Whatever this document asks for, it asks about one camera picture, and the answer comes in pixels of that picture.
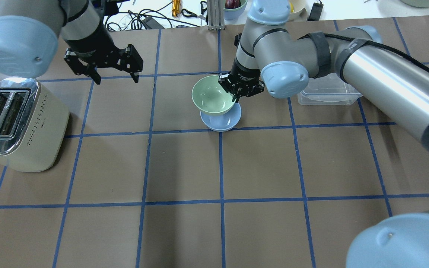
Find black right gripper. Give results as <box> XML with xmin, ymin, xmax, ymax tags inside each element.
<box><xmin>218</xmin><ymin>61</ymin><xmax>265</xmax><ymax>103</ymax></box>

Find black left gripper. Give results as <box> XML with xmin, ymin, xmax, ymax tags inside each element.
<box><xmin>64</xmin><ymin>40</ymin><xmax>144</xmax><ymax>85</ymax></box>

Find blue bowl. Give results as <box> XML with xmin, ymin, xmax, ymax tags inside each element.
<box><xmin>200</xmin><ymin>103</ymin><xmax>242</xmax><ymax>132</ymax></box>

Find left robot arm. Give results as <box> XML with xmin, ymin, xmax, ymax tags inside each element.
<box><xmin>0</xmin><ymin>0</ymin><xmax>143</xmax><ymax>84</ymax></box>

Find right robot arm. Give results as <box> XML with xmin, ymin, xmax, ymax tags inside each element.
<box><xmin>218</xmin><ymin>0</ymin><xmax>429</xmax><ymax>268</ymax></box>

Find green bowl with eggplant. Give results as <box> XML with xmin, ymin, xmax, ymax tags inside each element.
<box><xmin>223</xmin><ymin>0</ymin><xmax>247</xmax><ymax>20</ymax></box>

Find beige bowl with lemon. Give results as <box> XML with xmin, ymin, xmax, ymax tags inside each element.
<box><xmin>288</xmin><ymin>0</ymin><xmax>308</xmax><ymax>22</ymax></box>

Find clear plastic food container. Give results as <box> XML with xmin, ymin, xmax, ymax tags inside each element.
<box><xmin>297</xmin><ymin>73</ymin><xmax>363</xmax><ymax>105</ymax></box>

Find scissors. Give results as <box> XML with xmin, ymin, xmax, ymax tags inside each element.
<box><xmin>181</xmin><ymin>0</ymin><xmax>207</xmax><ymax>20</ymax></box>

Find cream and chrome toaster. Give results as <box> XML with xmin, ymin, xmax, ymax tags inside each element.
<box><xmin>0</xmin><ymin>77</ymin><xmax>70</xmax><ymax>172</ymax></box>

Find black power adapter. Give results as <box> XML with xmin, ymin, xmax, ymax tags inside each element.
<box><xmin>307</xmin><ymin>2</ymin><xmax>324</xmax><ymax>21</ymax></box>

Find aluminium frame post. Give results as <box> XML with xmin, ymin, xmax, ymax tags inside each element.
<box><xmin>206</xmin><ymin>0</ymin><xmax>225</xmax><ymax>30</ymax></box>

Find orange handled tool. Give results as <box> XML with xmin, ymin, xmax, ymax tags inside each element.
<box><xmin>171</xmin><ymin>0</ymin><xmax>181</xmax><ymax>17</ymax></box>

